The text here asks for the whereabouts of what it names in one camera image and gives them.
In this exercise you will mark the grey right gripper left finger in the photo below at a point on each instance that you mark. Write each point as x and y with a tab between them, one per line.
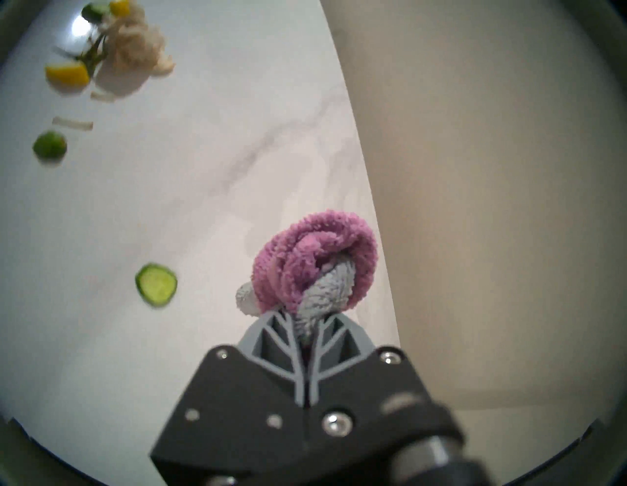
235	406

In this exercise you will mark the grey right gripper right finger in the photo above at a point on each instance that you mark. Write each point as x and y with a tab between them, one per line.
377	392

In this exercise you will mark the green cucumber slice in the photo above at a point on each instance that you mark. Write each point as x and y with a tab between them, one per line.
95	11
156	284
49	146

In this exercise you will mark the purple grey fluffy cloth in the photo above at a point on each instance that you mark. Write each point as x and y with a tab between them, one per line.
313	255

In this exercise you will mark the small brown twig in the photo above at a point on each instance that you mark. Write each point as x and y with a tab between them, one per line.
72	123

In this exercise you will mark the small yellow lemon piece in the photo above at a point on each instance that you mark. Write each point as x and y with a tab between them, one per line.
68	74

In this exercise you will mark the beige paper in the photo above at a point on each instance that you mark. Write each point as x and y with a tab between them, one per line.
137	44

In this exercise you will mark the green herb sprig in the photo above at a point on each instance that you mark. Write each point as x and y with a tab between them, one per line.
93	51

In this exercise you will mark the large yellow lemon wedge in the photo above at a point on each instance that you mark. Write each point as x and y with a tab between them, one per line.
120	7

